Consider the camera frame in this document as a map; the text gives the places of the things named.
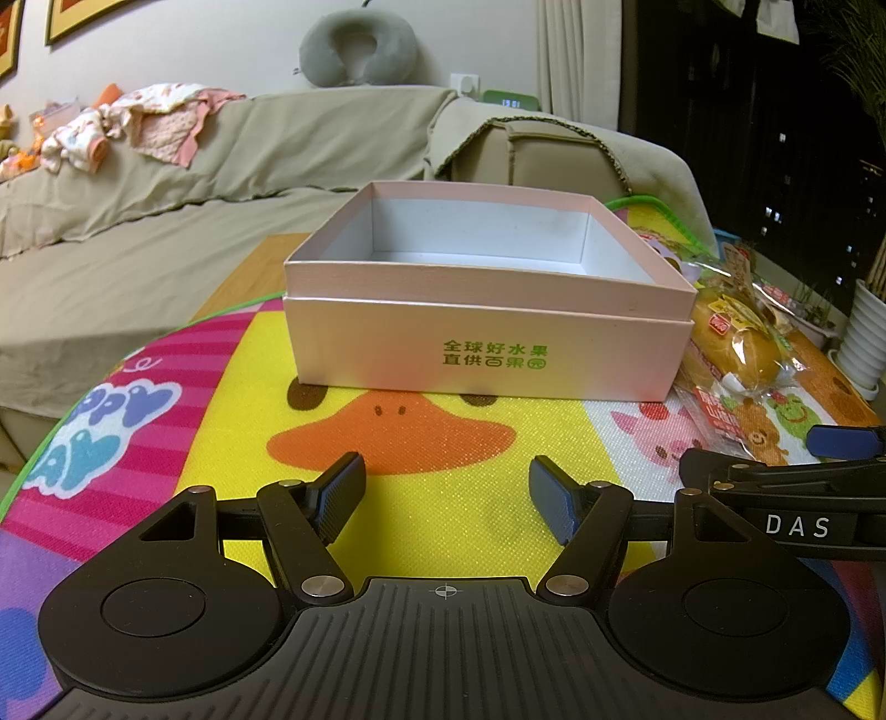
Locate pink cardboard box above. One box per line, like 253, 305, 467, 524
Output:
282, 181, 699, 403

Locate white curtain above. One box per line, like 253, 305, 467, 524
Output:
535, 0, 625, 134

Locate grey-beige sofa cover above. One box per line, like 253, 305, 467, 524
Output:
0, 86, 721, 425

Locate pink and white clothes pile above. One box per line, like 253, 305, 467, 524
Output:
40, 81, 248, 174

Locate beige sofa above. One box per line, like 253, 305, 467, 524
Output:
0, 86, 721, 475

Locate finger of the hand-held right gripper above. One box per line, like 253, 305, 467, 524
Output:
807, 425, 886, 460
679, 448, 886, 492

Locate orange and yellow toys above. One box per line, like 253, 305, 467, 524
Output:
0, 102, 51, 182

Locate clear snack packet red label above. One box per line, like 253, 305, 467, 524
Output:
674, 374, 759, 452

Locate white hanging cloth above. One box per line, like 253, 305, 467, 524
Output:
754, 0, 819, 37

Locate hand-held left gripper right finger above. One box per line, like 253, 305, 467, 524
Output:
529, 456, 759, 600

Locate tall white plant pot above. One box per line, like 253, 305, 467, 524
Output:
833, 279, 886, 400

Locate small planter with sprouts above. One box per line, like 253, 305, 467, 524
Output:
781, 280, 847, 349

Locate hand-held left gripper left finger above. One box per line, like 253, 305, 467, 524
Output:
137, 452, 367, 603

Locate small packet brown label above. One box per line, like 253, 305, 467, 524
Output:
716, 239, 757, 293

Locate dark glass window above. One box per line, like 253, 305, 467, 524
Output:
619, 0, 886, 333

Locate grey neck pillow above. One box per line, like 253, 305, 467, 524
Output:
298, 9, 415, 90

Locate colourful cartoon play mat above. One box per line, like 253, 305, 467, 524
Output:
0, 194, 886, 720

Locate green digital device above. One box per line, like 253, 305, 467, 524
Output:
482, 89, 538, 112

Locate round bread packet yellow label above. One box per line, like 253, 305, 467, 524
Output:
682, 282, 805, 397

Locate narrow gold framed red picture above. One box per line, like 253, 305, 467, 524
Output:
0, 0, 26, 81

